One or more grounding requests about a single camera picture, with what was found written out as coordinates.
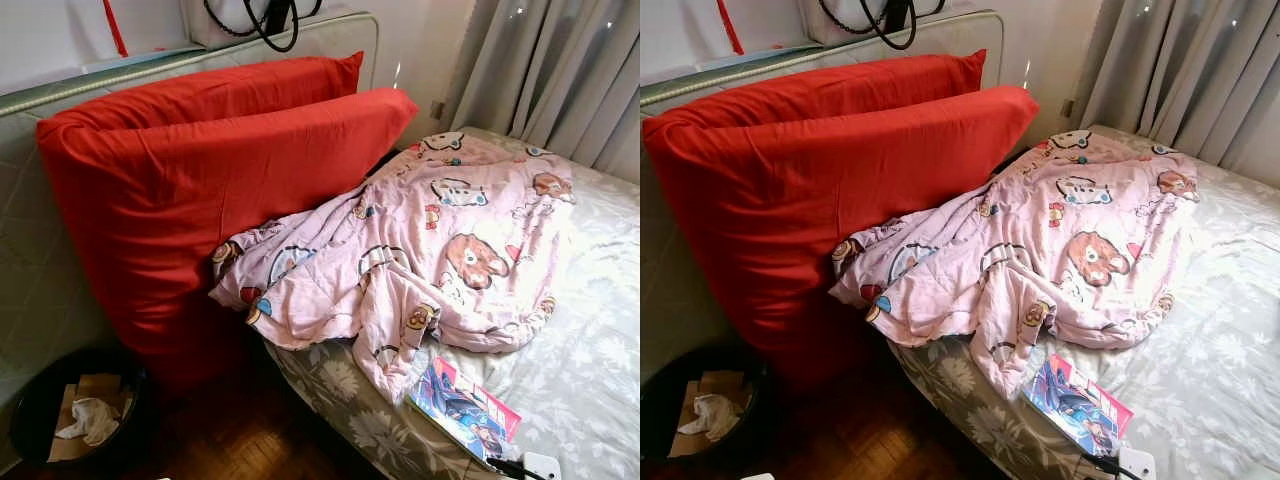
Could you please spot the colourful comic book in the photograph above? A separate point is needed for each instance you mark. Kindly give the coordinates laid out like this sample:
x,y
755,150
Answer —
x,y
460,410
1075,405

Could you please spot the beige floral bed sheet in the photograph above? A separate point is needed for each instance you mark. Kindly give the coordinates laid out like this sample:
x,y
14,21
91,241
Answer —
x,y
1210,340
580,330

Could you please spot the large red pillow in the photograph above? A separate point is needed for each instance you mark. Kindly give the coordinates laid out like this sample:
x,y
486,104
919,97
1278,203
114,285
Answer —
x,y
230,88
790,200
850,85
180,200

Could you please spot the black round waste bin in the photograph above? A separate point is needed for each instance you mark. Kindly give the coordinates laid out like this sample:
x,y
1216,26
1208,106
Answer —
x,y
655,400
30,400

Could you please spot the flat brown cardboard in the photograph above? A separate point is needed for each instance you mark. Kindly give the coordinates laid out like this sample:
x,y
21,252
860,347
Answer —
x,y
100,385
725,381

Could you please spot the grey curtain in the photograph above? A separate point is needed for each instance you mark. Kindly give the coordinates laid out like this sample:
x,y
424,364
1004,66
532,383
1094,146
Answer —
x,y
1190,70
560,70

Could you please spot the crumpled white tissue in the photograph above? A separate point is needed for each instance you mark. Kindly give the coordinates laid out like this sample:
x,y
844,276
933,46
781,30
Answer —
x,y
92,420
712,416

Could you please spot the pink cartoon bear blanket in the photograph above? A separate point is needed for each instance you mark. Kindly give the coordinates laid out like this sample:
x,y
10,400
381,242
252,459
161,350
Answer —
x,y
420,230
1050,230

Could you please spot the red ribbon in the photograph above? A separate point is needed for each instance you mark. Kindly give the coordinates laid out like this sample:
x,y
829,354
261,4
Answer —
x,y
730,28
115,30

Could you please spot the white bag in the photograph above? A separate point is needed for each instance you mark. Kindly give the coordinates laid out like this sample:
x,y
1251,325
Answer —
x,y
195,30
810,28

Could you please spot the beige wall socket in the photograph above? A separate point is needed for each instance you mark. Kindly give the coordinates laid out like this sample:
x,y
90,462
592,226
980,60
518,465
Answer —
x,y
1069,108
438,110

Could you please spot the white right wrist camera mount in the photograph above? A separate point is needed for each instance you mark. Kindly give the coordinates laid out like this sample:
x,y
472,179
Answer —
x,y
542,468
1138,465

